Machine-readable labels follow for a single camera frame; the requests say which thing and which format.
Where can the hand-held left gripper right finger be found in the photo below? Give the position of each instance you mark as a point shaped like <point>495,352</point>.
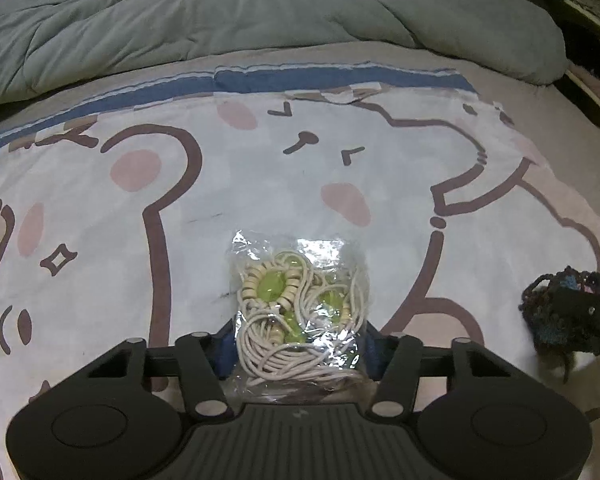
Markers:
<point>377,355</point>

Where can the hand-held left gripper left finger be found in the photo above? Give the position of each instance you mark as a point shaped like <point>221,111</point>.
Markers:
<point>225,355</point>

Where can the dark crochet pouch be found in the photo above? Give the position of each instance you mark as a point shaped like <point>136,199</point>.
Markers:
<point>555,305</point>

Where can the bear printed blanket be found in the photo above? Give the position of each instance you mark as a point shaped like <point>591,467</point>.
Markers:
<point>130,240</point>

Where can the beige bed sheet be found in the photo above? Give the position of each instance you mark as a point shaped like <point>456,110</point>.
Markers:
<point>555,125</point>

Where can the wooden shelf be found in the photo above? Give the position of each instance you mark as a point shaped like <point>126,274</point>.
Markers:
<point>594,97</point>

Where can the dark clothes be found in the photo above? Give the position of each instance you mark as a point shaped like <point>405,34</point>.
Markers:
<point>587,40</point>

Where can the grey quilt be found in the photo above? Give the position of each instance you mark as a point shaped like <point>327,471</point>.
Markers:
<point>230,10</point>

